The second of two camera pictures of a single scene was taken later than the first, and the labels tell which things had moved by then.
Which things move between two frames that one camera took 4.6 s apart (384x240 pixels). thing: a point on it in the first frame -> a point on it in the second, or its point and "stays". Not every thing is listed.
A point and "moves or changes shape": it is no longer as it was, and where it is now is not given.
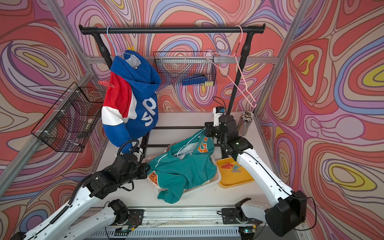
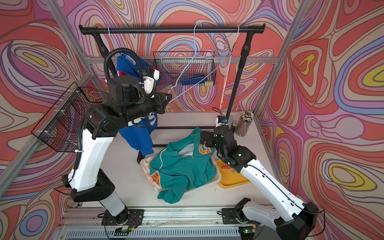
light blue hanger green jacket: x=199 y=145 -> x=221 y=62
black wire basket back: x=186 y=68 stays
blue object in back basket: x=197 y=79 stays
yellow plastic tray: x=231 y=174 stays
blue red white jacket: x=130 y=108 moves or changes shape
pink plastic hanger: x=235 y=55 -> x=221 y=100
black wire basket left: x=65 y=128 stays
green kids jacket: x=190 y=161 stays
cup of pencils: x=245 y=123 stays
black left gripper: x=144 y=172 -> x=160 y=104
